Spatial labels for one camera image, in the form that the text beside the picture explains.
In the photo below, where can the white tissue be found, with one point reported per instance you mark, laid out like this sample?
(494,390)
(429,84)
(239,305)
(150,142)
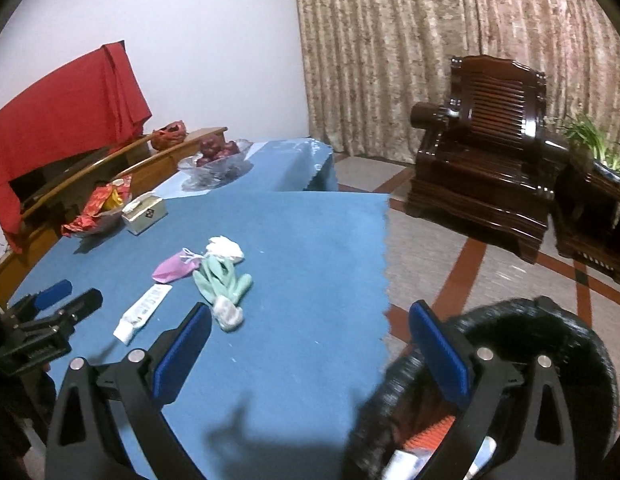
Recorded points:
(221,247)

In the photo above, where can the dark red apples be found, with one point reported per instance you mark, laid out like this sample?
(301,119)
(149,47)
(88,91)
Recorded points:
(212,149)

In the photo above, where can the pink face mask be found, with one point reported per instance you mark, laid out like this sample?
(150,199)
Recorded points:
(178,266)

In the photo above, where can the green potted plant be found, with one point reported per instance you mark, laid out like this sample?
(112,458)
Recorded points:
(576,137)

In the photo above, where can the red snack packets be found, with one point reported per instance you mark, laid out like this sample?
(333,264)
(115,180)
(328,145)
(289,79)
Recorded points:
(105,197)

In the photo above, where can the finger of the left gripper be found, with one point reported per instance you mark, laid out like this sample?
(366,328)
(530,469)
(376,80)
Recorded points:
(27,308)
(74,311)

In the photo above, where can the white toothpaste tube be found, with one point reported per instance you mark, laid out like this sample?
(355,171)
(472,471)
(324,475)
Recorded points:
(140,312)

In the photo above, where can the dark wooden side table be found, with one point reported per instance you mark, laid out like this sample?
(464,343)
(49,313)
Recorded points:
(586,215)

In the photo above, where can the orange foam net sleeve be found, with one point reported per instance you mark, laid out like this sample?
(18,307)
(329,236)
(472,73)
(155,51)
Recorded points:
(430,438)

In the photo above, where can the light blue tablecloth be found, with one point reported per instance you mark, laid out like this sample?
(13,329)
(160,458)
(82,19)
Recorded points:
(303,164)

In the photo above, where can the glass fruit bowl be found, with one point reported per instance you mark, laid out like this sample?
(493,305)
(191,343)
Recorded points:
(215,174)

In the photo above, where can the black lined trash bin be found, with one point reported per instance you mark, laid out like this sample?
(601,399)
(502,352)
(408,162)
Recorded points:
(520,389)

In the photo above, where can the beige patterned curtain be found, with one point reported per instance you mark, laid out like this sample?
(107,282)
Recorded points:
(367,62)

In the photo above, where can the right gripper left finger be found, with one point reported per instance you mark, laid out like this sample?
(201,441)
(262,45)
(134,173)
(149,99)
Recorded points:
(84,441)

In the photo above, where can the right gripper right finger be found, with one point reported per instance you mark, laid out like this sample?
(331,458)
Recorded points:
(476,380)

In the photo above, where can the cream tissue box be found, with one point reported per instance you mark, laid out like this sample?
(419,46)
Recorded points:
(143,212)

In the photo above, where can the dark wooden armchair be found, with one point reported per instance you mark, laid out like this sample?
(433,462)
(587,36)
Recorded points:
(486,156)

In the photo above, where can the red cloth cover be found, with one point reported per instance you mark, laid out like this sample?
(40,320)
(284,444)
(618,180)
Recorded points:
(91,102)

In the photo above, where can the white blue carton box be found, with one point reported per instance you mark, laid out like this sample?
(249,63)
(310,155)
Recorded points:
(406,465)

